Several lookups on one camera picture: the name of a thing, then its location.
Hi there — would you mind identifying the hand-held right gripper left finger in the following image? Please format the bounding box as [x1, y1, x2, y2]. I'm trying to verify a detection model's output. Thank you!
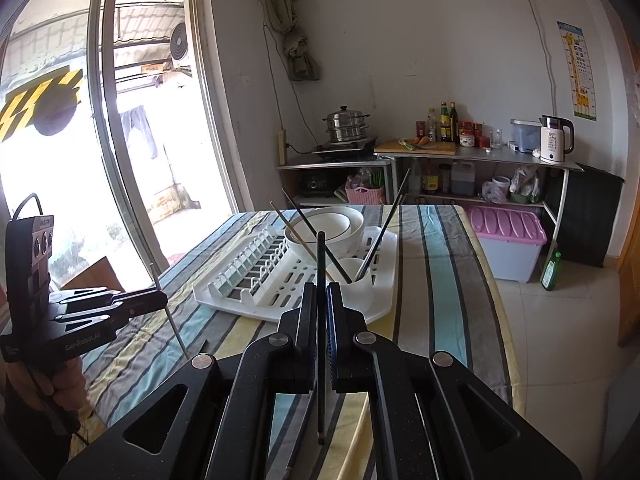
[57, 282, 318, 480]

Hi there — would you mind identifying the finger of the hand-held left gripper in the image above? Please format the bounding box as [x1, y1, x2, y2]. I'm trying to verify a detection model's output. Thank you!
[49, 287, 169, 312]
[54, 307, 137, 333]

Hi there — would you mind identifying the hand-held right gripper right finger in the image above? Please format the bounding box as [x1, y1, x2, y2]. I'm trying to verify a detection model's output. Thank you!
[325, 282, 583, 480]

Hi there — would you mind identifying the light wooden chopstick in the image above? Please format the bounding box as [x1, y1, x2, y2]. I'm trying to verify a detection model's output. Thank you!
[269, 201, 335, 282]
[149, 263, 191, 360]

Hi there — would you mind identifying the black chopstick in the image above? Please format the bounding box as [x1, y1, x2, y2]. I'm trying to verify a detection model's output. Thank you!
[281, 188, 352, 283]
[316, 231, 327, 446]
[356, 168, 412, 282]

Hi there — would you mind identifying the person's left hand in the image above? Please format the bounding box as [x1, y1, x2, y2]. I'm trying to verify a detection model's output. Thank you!
[2, 352, 88, 418]

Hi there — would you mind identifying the white bowl with dark rim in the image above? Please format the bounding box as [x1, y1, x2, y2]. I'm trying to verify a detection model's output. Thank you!
[299, 232, 366, 262]
[285, 206, 365, 251]

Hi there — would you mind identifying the white plastic dish rack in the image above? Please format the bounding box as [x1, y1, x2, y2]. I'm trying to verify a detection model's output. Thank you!
[192, 225, 399, 325]

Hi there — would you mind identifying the striped tablecloth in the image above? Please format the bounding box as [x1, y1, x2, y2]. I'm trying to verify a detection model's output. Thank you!
[80, 204, 526, 480]

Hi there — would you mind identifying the pink basket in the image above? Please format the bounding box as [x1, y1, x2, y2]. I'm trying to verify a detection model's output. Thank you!
[345, 185, 386, 206]

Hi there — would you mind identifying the black kitchen appliance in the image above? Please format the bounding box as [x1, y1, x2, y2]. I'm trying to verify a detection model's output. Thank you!
[299, 170, 337, 200]

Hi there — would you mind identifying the yellow black window sticker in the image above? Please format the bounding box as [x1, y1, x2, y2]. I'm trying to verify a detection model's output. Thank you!
[0, 67, 83, 143]

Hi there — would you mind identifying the metal stove stand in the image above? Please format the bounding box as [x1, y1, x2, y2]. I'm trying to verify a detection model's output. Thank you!
[276, 154, 394, 208]

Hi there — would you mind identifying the brown sauce bottle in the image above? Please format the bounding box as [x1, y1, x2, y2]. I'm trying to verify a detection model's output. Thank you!
[421, 160, 439, 195]

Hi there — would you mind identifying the black gas stove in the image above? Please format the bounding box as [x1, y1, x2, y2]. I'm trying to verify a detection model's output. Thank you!
[312, 137, 379, 156]

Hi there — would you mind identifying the grey plastic jug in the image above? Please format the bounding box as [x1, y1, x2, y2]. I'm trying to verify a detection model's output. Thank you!
[451, 162, 476, 196]

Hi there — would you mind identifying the storage box with pink lid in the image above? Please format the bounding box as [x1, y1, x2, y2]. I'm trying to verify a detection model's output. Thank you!
[465, 205, 548, 283]

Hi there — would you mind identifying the sliding glass door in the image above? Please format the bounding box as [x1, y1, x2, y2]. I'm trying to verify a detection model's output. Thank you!
[0, 0, 251, 281]

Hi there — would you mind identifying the steel steamer pot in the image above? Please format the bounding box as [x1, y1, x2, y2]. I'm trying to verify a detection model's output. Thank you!
[322, 106, 373, 143]

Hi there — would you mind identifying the wooden cutting board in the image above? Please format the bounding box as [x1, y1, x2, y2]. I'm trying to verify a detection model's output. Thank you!
[374, 138, 458, 157]

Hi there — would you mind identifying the green plastic bottle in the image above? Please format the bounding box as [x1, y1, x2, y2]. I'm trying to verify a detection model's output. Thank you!
[539, 251, 564, 292]

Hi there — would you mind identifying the clear plastic bag bundle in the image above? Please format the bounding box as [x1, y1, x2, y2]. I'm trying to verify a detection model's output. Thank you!
[481, 165, 545, 206]

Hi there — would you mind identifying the metal shelf rack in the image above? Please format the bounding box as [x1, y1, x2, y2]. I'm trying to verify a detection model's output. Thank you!
[390, 140, 585, 256]

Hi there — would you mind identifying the outdoor air conditioner unit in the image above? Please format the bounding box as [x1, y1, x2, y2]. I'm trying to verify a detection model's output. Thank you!
[167, 22, 193, 71]

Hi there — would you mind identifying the clear container with blue lid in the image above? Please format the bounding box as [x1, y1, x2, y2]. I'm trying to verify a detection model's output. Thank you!
[510, 119, 543, 153]

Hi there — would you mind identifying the hanging grey cloth bundle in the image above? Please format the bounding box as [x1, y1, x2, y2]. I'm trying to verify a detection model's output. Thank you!
[260, 0, 321, 82]

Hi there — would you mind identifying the black panel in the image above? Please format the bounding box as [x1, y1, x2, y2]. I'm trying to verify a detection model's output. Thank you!
[544, 162, 625, 268]

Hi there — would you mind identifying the white electric kettle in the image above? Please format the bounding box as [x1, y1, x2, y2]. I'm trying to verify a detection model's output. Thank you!
[539, 115, 575, 165]

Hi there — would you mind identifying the orange wooden door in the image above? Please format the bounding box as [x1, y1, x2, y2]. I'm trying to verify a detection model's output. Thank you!
[616, 230, 640, 348]

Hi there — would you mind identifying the giraffe wall poster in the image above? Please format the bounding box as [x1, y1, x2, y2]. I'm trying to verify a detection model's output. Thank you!
[556, 21, 598, 122]

